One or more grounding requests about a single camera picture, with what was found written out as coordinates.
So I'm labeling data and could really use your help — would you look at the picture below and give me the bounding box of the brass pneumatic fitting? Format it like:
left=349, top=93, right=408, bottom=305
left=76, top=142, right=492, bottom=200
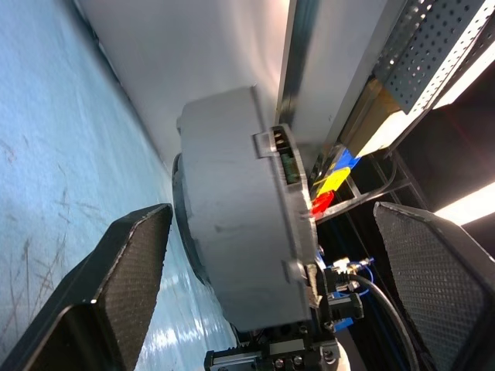
left=332, top=257, right=374, bottom=271

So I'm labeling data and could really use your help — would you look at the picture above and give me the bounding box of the red plastic block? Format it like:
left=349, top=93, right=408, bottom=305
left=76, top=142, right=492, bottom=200
left=311, top=191, right=336, bottom=217

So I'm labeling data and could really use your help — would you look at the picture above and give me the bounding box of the black metal frame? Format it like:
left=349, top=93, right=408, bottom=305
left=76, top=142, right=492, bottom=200
left=315, top=146, right=430, bottom=233

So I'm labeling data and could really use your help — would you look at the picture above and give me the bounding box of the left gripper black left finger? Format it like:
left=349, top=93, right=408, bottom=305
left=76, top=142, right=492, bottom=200
left=0, top=203, right=174, bottom=371

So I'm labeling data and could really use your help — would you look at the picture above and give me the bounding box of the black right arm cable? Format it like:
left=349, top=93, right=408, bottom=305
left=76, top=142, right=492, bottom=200
left=323, top=270, right=421, bottom=371

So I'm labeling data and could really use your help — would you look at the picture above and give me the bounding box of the blue plastic block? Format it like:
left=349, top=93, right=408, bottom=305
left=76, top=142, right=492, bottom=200
left=336, top=148, right=363, bottom=171

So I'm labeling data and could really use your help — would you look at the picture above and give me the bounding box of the yellow plastic block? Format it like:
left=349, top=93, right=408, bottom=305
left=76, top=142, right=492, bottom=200
left=319, top=166, right=351, bottom=194

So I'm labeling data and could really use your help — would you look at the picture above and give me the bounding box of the perforated grey metal tray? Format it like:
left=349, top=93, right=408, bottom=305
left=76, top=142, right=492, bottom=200
left=373, top=0, right=495, bottom=115

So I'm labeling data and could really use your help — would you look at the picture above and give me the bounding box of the blue plastic table cover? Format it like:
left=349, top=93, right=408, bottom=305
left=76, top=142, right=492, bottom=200
left=0, top=0, right=237, bottom=371

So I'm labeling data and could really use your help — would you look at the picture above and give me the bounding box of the silver aluminium frame post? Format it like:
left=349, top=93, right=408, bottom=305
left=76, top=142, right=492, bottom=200
left=276, top=0, right=322, bottom=121

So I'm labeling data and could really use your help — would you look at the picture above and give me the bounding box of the grey round motor housing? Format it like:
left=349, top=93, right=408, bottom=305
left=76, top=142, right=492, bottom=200
left=172, top=85, right=310, bottom=333

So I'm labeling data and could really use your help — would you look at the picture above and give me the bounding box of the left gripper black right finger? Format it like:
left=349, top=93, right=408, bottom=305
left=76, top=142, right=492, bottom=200
left=373, top=200, right=495, bottom=371

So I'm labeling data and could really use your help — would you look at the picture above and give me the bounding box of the white backdrop sheet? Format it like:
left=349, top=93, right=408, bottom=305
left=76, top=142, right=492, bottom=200
left=73, top=0, right=295, bottom=163

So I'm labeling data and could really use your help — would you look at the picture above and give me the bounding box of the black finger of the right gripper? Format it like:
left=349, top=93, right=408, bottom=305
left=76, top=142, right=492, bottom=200
left=230, top=323, right=268, bottom=345
left=306, top=264, right=325, bottom=311

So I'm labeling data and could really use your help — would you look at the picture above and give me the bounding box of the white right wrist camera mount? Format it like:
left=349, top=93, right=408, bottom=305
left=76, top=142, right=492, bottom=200
left=335, top=338, right=352, bottom=371

